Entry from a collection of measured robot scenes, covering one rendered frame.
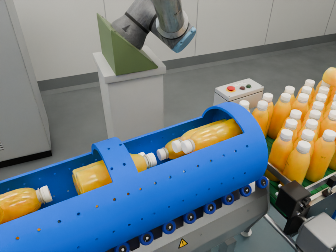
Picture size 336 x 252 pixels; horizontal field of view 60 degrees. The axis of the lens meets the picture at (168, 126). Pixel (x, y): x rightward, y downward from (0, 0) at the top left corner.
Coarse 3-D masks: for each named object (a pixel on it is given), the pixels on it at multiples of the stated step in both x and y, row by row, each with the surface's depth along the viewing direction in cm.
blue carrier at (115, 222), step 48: (96, 144) 79; (144, 144) 98; (240, 144) 84; (0, 192) 81; (96, 192) 68; (144, 192) 72; (192, 192) 78; (0, 240) 59; (48, 240) 63; (96, 240) 68
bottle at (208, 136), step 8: (232, 120) 92; (208, 128) 88; (216, 128) 88; (224, 128) 89; (232, 128) 90; (240, 128) 91; (192, 136) 87; (200, 136) 86; (208, 136) 86; (216, 136) 87; (224, 136) 88; (232, 136) 90; (192, 144) 86; (200, 144) 86; (208, 144) 86
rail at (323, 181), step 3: (330, 174) 103; (333, 174) 103; (324, 177) 102; (327, 177) 102; (321, 180) 101; (324, 180) 101; (327, 180) 103; (315, 183) 100; (318, 183) 100; (321, 183) 102; (324, 183) 103; (309, 186) 99; (312, 186) 99; (315, 186) 100; (318, 186) 102; (306, 189) 98; (309, 189) 99; (312, 189) 100
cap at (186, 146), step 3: (183, 141) 86; (186, 141) 86; (189, 141) 86; (183, 144) 86; (186, 144) 85; (189, 144) 85; (183, 147) 87; (186, 147) 85; (189, 147) 85; (183, 150) 88; (186, 150) 86; (189, 150) 86; (186, 153) 86
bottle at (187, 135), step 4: (220, 120) 100; (224, 120) 99; (208, 124) 98; (212, 124) 97; (196, 128) 96; (200, 128) 96; (188, 132) 94; (192, 132) 94; (184, 136) 94; (188, 136) 93; (180, 140) 93; (184, 140) 93
